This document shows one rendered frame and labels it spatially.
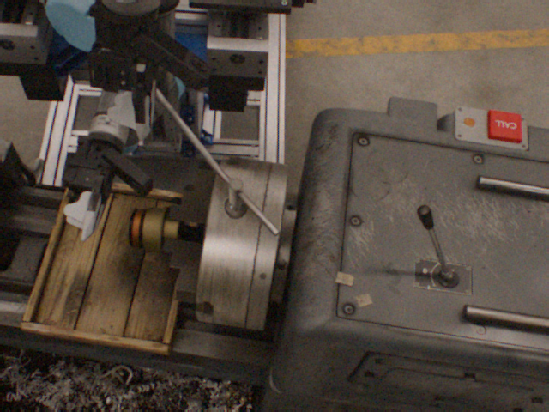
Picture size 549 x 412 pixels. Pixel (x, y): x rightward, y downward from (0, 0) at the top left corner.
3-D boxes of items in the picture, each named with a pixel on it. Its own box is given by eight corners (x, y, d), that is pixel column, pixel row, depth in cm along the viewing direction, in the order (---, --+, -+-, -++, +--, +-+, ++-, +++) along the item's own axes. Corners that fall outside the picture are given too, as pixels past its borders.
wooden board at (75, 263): (202, 204, 153) (202, 196, 149) (169, 356, 136) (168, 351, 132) (74, 184, 153) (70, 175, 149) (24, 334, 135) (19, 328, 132)
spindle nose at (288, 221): (294, 221, 139) (304, 175, 120) (280, 318, 131) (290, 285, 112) (280, 218, 139) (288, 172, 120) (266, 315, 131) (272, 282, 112)
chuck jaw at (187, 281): (225, 245, 122) (214, 300, 114) (224, 260, 125) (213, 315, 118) (165, 235, 122) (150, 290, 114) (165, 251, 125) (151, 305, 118)
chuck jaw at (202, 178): (231, 219, 127) (238, 160, 123) (227, 229, 122) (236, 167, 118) (173, 210, 127) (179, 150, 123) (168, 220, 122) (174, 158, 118)
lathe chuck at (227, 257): (266, 203, 146) (275, 130, 118) (243, 344, 133) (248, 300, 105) (226, 197, 146) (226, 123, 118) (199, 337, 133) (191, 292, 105)
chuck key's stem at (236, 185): (244, 215, 114) (246, 184, 104) (235, 221, 113) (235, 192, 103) (237, 205, 115) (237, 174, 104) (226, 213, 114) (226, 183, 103)
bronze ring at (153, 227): (182, 198, 123) (134, 195, 124) (173, 244, 119) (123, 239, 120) (189, 221, 132) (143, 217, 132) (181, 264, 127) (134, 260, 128)
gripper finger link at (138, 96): (138, 111, 99) (138, 58, 93) (150, 112, 99) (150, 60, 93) (130, 128, 95) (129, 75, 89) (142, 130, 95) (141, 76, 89)
